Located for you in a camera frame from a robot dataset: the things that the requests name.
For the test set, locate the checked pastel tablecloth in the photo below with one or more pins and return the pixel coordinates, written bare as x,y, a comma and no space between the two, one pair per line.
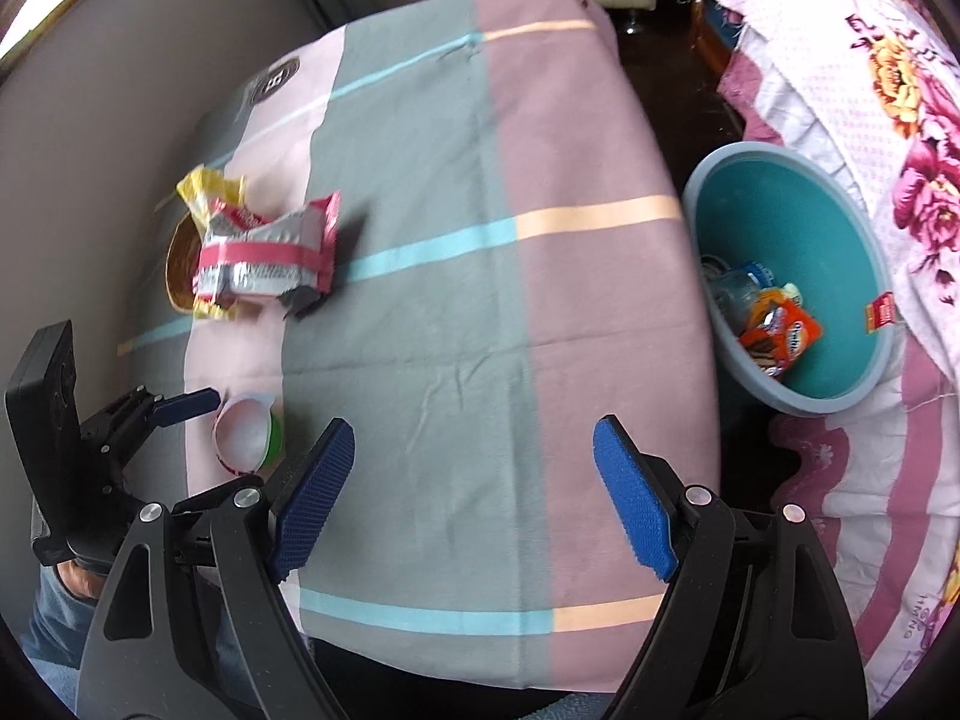
487,315

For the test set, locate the blue plastic bin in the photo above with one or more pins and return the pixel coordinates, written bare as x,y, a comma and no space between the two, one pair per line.
780,210

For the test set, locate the person's denim clothing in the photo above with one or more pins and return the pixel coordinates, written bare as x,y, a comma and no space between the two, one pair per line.
56,645

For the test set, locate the yellow snack wrapper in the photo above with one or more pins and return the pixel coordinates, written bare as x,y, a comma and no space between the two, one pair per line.
206,195

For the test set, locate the brown round paper bowl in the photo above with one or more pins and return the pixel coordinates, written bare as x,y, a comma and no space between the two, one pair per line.
180,270

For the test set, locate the wooden bed frame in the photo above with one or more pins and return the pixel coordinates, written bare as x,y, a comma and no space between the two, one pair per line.
712,34

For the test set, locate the pink silver snack wrapper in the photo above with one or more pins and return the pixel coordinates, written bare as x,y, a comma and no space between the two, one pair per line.
262,255

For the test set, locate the white green yogurt cup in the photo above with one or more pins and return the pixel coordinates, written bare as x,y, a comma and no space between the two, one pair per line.
244,431

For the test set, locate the person's left hand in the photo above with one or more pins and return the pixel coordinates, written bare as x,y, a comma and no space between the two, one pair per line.
79,581

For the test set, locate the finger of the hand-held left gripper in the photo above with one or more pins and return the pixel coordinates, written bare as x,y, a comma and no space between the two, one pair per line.
191,403

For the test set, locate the orange snack packet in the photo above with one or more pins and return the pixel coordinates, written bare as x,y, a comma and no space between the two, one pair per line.
787,330

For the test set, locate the clear plastic water bottle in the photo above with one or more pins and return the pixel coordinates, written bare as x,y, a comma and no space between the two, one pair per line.
731,289

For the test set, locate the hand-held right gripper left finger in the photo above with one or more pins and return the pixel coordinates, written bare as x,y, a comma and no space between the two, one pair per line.
315,495

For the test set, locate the window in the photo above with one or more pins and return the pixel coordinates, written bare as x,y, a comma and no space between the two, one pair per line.
45,15

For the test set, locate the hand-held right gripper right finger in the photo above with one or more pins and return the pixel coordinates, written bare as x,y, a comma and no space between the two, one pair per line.
637,510

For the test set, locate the pink bed sheet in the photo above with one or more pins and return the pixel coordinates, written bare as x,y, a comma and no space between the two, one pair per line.
862,480

